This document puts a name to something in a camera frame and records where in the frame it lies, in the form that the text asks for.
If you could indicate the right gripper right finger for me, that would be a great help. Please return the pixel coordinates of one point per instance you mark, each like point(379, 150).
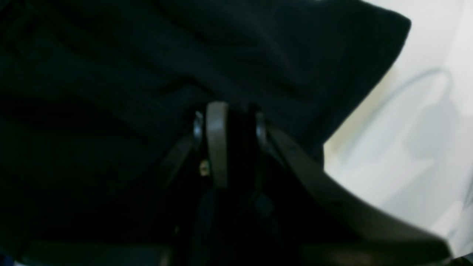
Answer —
point(349, 232)

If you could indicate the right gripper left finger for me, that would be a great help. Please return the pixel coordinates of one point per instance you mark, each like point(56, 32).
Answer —
point(217, 144)

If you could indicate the black T-shirt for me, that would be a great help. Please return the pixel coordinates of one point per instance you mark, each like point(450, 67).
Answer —
point(95, 92)

